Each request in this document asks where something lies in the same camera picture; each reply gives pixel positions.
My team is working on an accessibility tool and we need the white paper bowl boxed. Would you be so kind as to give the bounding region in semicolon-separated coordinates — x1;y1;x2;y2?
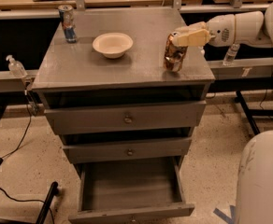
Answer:
93;33;134;59

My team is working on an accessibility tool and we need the blue silver energy drink can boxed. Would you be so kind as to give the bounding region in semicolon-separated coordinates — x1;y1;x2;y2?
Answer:
58;5;78;43

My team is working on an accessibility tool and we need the black chair base leg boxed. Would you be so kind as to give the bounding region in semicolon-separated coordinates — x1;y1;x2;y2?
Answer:
36;181;59;224

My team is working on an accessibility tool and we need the clear plastic water bottle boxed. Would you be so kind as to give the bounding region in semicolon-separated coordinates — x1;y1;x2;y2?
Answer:
223;44;240;66

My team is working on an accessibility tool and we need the black cable on floor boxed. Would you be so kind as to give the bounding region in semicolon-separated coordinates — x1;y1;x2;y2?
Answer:
0;105;35;161

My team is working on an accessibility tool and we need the small white pump bottle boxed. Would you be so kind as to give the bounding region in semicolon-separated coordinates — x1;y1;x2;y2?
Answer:
199;47;205;56

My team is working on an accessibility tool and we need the grey drawer cabinet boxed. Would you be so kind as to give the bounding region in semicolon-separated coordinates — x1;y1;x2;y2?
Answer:
32;7;216;224

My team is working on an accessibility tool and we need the top grey drawer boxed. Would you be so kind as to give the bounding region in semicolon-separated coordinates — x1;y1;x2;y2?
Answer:
45;101;206;134

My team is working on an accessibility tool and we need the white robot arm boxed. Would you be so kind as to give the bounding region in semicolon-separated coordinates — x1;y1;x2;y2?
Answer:
173;2;273;224

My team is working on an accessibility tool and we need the bottom grey drawer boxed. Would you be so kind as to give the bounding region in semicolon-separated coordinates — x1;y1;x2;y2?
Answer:
69;157;194;224

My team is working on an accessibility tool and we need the left clear sanitizer pump bottle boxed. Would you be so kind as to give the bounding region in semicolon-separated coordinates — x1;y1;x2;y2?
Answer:
6;55;27;78

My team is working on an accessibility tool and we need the grey drawer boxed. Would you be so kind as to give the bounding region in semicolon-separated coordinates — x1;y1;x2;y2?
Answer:
45;101;206;134
69;157;194;224
63;138;192;164

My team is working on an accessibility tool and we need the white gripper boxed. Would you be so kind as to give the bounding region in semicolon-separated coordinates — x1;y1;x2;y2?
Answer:
172;11;265;48

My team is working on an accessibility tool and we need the black table leg with caster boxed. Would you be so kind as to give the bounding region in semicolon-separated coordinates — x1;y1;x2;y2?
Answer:
235;91;273;135

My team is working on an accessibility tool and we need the middle grey drawer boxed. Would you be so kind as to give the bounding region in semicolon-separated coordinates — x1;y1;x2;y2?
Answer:
63;138;192;164

